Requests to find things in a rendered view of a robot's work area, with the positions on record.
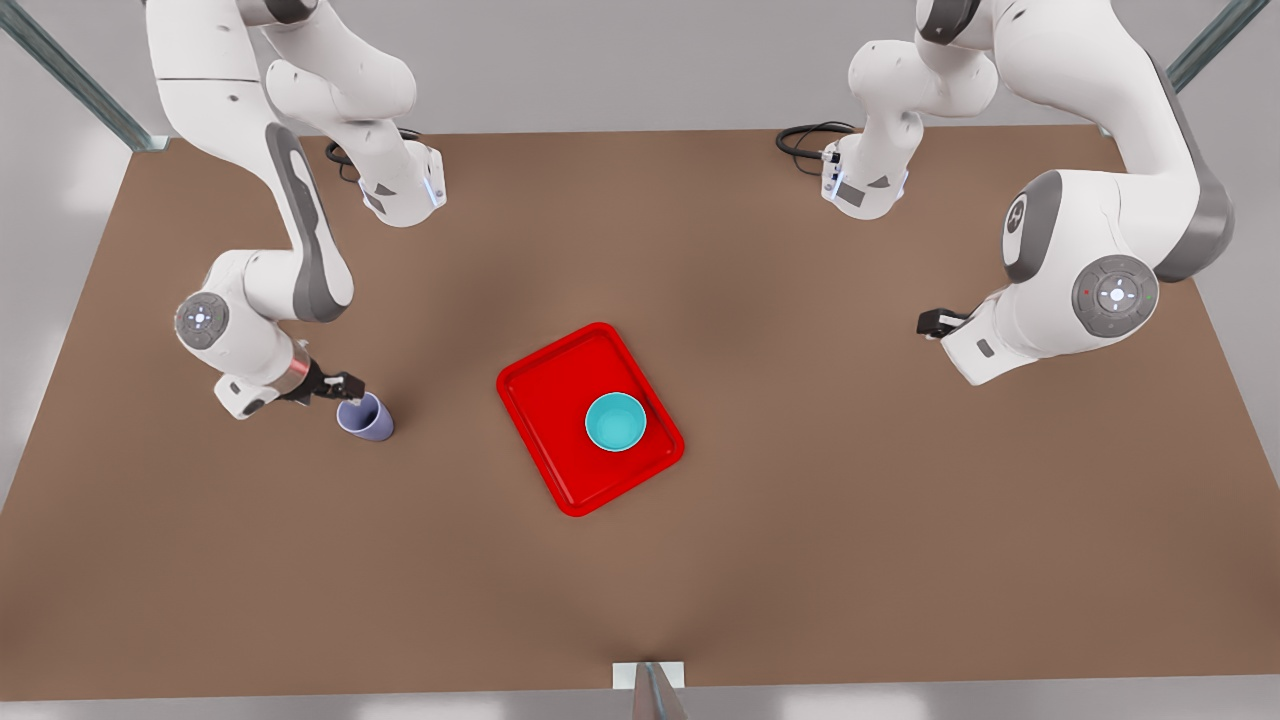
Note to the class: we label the red tray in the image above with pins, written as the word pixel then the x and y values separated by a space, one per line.
pixel 560 410

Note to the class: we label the silver frame post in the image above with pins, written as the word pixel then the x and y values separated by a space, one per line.
pixel 75 75
pixel 655 692
pixel 1205 40

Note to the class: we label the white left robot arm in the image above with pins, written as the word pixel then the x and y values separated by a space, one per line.
pixel 1100 240

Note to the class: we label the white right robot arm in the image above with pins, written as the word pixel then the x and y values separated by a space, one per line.
pixel 300 215

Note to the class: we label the lavender cup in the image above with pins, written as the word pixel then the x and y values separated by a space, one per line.
pixel 367 418

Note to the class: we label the teal bowl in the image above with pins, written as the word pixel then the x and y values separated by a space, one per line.
pixel 615 422

